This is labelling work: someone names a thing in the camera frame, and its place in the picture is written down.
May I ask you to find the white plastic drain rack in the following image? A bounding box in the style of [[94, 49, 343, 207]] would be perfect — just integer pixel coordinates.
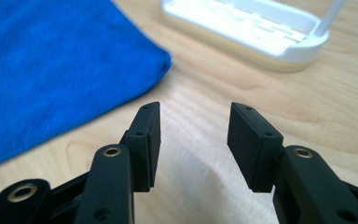
[[160, 0, 347, 74]]

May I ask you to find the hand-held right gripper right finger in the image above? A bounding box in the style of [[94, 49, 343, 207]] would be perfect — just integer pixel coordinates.
[[227, 102, 284, 194]]

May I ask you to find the blue cloth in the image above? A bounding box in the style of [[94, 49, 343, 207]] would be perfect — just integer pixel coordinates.
[[0, 0, 172, 173]]

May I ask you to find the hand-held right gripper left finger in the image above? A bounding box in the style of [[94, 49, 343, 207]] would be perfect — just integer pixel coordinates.
[[119, 101, 162, 193]]

